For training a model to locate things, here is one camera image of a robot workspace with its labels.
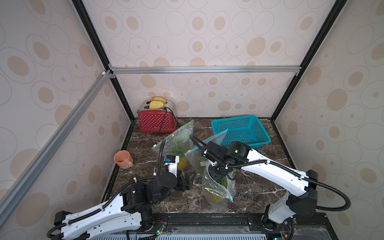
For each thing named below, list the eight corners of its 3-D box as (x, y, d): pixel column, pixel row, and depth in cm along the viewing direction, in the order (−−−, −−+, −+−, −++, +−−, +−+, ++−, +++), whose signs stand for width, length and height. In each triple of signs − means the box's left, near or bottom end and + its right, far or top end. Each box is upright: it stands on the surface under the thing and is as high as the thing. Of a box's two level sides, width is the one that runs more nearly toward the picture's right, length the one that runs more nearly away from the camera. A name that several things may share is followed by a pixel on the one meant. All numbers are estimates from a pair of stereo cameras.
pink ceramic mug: (118, 169, 94) (111, 162, 87) (122, 158, 100) (116, 150, 92) (134, 169, 94) (129, 162, 87) (137, 158, 100) (132, 150, 92)
